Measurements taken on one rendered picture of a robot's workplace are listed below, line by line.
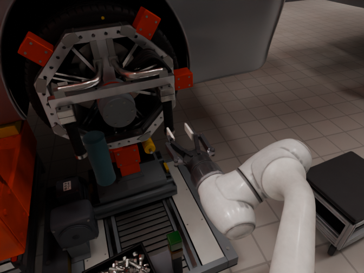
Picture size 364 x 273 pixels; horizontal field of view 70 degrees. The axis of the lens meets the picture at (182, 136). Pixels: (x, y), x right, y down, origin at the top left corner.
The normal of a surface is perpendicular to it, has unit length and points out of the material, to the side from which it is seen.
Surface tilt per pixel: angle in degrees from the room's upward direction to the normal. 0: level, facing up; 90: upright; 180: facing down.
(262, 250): 0
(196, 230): 0
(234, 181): 24
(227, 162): 0
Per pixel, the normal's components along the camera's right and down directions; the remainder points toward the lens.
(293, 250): -0.13, -0.87
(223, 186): -0.40, -0.66
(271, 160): -0.51, -0.80
